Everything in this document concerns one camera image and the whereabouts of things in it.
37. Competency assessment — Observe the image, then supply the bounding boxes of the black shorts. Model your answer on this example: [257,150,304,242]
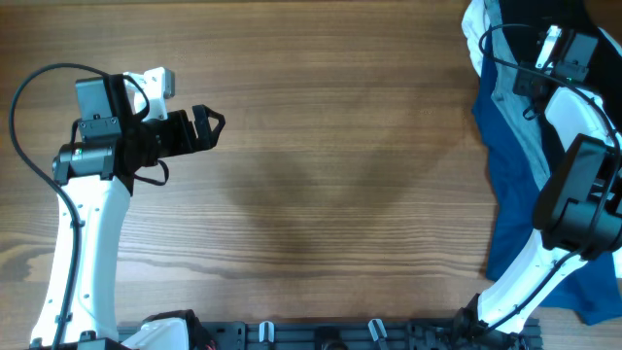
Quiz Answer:
[499,0,621,128]

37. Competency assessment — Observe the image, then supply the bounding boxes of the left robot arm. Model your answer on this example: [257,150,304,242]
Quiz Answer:
[29,67,225,349]

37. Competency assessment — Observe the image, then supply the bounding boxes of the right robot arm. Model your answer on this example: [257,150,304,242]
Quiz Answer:
[451,28,621,349]

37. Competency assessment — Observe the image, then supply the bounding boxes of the light blue denim shorts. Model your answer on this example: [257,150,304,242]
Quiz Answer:
[484,0,551,190]

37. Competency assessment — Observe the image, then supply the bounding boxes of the blue t-shirt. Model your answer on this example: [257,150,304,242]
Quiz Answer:
[472,56,621,326]

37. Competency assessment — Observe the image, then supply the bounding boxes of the left black cable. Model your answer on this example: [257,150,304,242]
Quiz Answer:
[8,62,152,350]

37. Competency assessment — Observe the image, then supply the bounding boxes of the left grey rail clip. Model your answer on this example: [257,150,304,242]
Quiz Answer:
[258,321,275,344]

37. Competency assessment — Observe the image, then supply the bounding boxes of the grey rail clip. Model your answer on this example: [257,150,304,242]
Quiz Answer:
[367,318,387,342]
[258,321,275,344]

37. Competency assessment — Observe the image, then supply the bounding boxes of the right grey rail clip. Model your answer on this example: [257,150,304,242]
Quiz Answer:
[367,318,387,342]

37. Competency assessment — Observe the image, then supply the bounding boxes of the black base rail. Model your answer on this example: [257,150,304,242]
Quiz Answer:
[116,318,543,350]

